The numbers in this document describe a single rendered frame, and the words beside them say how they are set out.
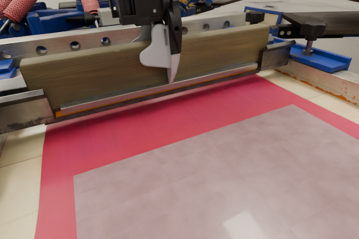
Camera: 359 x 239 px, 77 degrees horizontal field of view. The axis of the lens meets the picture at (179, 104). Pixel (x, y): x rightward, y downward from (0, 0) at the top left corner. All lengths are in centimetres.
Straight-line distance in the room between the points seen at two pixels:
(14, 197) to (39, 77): 15
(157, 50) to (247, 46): 18
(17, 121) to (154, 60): 20
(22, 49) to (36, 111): 25
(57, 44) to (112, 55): 25
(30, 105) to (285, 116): 36
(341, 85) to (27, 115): 48
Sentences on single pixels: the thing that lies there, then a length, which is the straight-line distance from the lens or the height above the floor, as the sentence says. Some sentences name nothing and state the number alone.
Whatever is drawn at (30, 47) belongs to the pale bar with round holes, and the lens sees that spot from 58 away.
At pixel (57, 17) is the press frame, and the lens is 106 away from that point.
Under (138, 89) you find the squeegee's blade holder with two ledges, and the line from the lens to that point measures 36.
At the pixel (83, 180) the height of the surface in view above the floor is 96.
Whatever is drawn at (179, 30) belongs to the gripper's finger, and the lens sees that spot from 32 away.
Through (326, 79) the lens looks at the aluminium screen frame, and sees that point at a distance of 48.
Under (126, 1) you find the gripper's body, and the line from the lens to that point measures 32.
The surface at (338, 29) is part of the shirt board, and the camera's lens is 104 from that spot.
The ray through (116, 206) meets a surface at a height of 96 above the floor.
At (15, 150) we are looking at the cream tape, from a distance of 37.
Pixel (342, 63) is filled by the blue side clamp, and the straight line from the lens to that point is 49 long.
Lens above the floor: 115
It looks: 31 degrees down
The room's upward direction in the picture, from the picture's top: 2 degrees counter-clockwise
